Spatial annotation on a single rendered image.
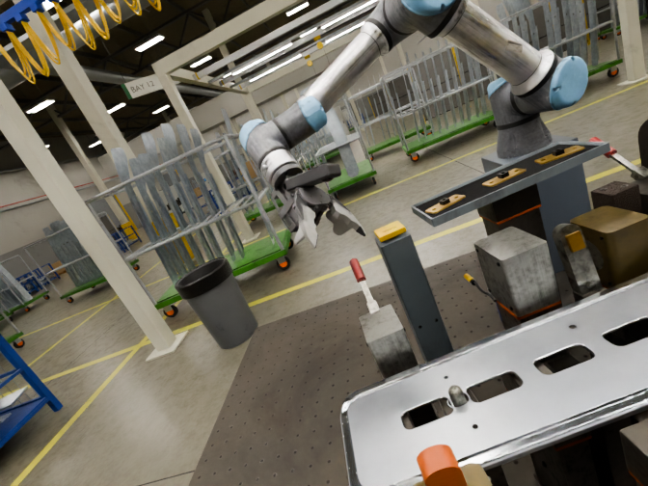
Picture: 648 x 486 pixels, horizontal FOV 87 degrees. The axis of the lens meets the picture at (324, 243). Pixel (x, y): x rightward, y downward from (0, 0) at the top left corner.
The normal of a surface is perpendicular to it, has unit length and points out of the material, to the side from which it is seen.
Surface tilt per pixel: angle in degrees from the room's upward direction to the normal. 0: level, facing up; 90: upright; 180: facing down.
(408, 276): 90
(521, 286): 90
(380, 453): 0
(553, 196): 90
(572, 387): 0
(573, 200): 90
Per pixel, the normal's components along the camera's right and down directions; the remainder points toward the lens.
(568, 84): 0.34, 0.27
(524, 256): 0.06, 0.30
